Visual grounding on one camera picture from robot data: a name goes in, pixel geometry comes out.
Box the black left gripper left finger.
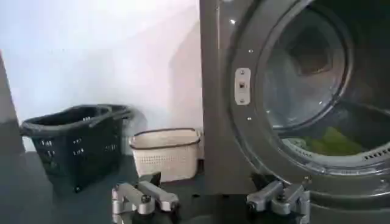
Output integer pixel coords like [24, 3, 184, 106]
[111, 172, 180, 224]

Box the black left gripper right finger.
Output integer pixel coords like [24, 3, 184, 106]
[246, 172, 312, 224]

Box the white plastic laundry basket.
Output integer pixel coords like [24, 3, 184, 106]
[129, 127, 202, 183]

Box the green garment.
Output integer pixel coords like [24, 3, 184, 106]
[300, 126, 366, 156]

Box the black plastic laundry basket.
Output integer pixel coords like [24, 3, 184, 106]
[19, 103, 134, 194]

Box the grey dryer with round door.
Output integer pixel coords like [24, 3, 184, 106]
[199, 0, 390, 224]

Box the silver door latch plate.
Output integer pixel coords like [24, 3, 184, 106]
[234, 67, 252, 106]

